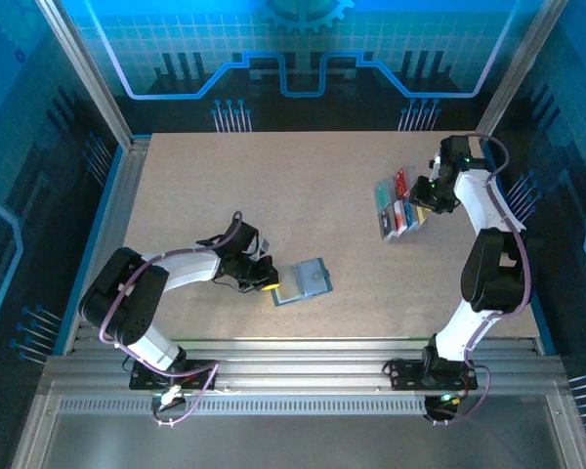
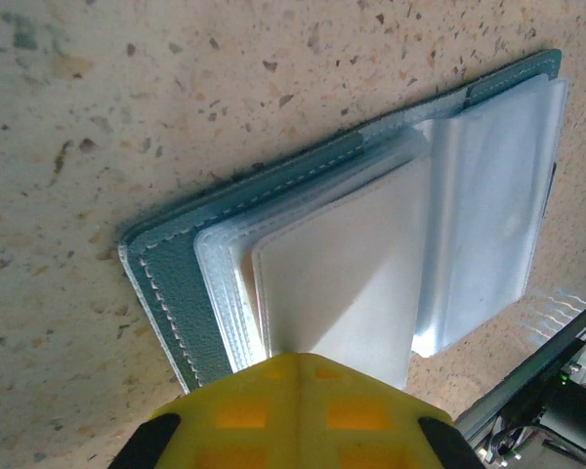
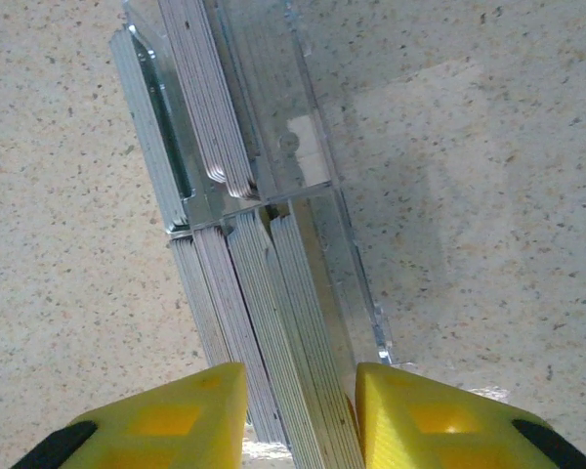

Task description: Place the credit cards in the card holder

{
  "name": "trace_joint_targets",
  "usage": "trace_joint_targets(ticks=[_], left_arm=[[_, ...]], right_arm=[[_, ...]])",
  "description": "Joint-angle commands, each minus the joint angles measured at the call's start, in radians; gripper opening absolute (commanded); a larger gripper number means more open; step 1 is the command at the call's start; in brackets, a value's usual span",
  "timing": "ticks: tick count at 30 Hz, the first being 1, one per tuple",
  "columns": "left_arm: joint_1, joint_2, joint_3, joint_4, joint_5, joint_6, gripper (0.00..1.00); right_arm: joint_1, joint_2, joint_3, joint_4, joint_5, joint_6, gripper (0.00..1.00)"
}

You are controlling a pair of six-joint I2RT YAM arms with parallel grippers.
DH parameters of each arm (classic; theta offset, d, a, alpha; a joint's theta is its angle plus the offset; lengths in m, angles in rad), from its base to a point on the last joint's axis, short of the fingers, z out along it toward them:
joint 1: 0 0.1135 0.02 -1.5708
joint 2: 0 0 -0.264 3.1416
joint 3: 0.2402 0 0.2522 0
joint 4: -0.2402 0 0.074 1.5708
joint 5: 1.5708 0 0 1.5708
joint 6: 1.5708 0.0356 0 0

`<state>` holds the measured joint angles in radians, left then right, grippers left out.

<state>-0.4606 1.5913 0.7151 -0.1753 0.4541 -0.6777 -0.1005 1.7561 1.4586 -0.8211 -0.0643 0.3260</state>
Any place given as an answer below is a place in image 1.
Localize clear plastic card tray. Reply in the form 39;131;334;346
372;163;435;244

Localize blue table side trim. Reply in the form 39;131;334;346
52;144;128;356
481;140;559;357

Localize aluminium frame post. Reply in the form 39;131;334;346
32;0;137;149
476;0;570;143

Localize black card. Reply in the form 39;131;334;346
379;205;397;239

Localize aluminium table side rail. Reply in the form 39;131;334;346
63;136;151;354

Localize aluminium frame rail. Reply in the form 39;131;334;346
36;336;572;398

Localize white cable connector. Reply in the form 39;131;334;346
158;383;187;406

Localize black cable connector hub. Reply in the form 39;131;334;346
422;392;465;427

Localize grey metal panel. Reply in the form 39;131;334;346
43;414;565;469

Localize aluminium frame leg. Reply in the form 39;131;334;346
10;393;63;469
545;393;586;469

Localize slotted grey cable duct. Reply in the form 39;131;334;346
56;396;553;417

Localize teal leather card holder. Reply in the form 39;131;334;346
270;258;333;308

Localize teal card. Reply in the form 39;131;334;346
374;179;396;207

